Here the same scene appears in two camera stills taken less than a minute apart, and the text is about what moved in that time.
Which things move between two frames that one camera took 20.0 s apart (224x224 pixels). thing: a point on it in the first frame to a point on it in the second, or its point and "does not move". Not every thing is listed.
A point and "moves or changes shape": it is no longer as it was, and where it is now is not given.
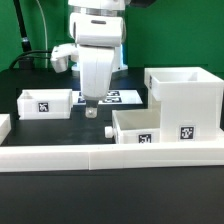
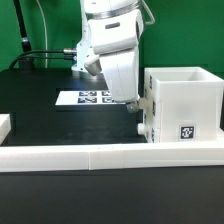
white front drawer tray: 135,126 moves or changes shape
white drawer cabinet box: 191,102 does not move
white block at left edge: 5,126 does not move
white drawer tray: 45,104 to 146,104
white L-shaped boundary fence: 111,156 does not move
